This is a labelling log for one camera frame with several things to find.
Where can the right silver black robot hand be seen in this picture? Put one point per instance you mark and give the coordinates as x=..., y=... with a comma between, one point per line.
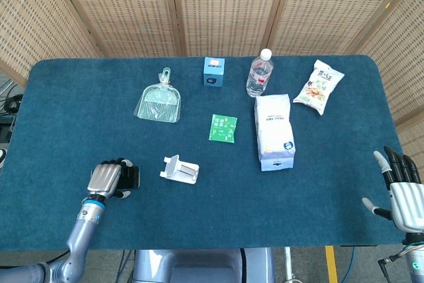
x=409, y=206

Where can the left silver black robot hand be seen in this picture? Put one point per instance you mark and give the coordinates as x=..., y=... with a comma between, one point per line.
x=102, y=178

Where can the black smartphone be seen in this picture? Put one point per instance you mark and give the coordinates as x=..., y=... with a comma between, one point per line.
x=130, y=178

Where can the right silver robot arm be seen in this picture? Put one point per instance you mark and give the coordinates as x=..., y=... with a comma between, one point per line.
x=416, y=263

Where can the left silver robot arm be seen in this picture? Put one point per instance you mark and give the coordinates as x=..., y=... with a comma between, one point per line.
x=81, y=230

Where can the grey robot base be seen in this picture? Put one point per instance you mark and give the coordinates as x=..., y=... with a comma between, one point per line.
x=198, y=266

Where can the white phone stand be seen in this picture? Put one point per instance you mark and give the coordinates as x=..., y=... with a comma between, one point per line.
x=180, y=173

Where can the green dustpan in plastic bag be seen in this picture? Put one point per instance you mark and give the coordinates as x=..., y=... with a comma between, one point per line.
x=159, y=104

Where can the yellow floor tape strip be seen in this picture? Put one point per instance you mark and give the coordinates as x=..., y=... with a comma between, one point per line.
x=331, y=264

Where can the blue carpet table mat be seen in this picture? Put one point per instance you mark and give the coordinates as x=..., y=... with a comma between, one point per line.
x=212, y=210

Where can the green sachet packet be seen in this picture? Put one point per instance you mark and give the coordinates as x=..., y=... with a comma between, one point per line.
x=223, y=128

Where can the white pole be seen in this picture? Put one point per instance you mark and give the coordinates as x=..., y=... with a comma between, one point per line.
x=289, y=263

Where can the white green snack bag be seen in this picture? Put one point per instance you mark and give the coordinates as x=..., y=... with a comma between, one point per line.
x=318, y=87

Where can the blue speaker box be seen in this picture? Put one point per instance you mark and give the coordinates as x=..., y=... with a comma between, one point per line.
x=213, y=72

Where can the white flour bag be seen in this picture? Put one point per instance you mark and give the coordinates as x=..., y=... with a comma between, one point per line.
x=275, y=130

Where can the clear plastic water bottle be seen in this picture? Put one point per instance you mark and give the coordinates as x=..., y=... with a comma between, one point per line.
x=258, y=77

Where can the woven bamboo folding screen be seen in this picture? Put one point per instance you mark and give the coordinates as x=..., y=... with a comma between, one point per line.
x=225, y=8

